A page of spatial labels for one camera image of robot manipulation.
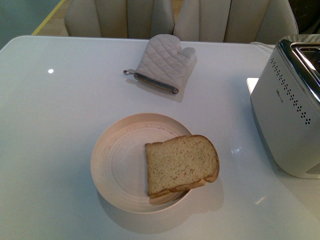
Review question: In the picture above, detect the bread slice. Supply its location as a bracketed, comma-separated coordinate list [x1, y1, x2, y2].
[144, 134, 220, 199]

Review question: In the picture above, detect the beige round plate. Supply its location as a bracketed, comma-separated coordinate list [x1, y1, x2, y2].
[90, 113, 191, 214]

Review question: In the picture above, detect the white chrome toaster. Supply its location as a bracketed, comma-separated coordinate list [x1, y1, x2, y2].
[250, 34, 320, 179]

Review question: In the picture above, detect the grey quilted oven mitt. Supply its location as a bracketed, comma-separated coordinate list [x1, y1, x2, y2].
[123, 34, 197, 94]

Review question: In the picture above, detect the right beige chair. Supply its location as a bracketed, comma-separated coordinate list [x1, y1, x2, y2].
[173, 0, 299, 44]

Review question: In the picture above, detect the beige chair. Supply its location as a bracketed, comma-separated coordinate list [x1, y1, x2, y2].
[64, 0, 175, 39]
[173, 0, 299, 44]

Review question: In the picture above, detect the left beige chair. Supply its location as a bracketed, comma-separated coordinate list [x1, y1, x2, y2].
[64, 0, 175, 39]

